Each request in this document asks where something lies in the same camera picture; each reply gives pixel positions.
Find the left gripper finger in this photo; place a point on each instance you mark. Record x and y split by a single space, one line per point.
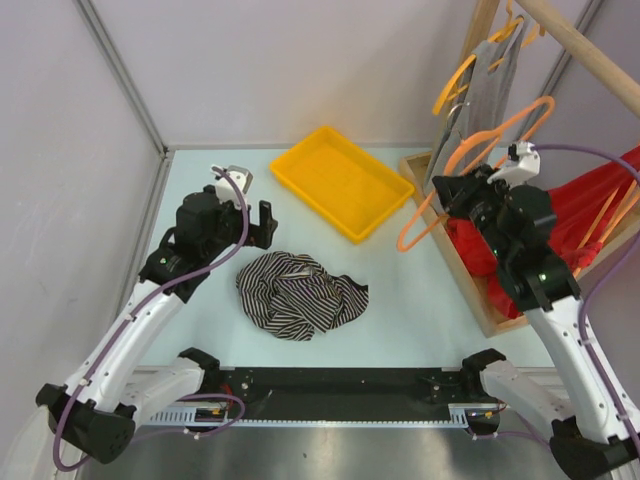
261 236
265 213

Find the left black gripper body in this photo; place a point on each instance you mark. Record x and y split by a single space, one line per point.
234 223

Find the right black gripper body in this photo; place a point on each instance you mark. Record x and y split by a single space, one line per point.
487 198

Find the striped tank top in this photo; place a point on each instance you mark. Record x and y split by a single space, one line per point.
293 297

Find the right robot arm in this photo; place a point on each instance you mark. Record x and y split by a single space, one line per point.
595 430

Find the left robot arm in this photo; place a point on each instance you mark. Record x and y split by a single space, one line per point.
97 410

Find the grey tank top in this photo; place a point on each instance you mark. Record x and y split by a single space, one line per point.
482 105

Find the red tank top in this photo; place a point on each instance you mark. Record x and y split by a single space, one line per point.
575 203

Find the orange hanger with grey top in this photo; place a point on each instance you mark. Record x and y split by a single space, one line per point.
478 32

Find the orange hanger with red top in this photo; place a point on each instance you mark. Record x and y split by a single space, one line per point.
610 210

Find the yellow plastic tray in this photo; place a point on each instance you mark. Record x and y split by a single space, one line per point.
345 185

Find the wooden clothes rack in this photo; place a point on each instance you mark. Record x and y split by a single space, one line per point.
413 168

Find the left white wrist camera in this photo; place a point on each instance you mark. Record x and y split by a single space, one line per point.
232 184

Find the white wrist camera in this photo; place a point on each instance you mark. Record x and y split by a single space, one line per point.
522 164
232 184

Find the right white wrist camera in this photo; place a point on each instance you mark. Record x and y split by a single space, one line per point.
522 164

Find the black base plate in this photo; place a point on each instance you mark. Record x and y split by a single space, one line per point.
324 390

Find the white cable duct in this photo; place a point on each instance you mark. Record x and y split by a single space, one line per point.
211 415

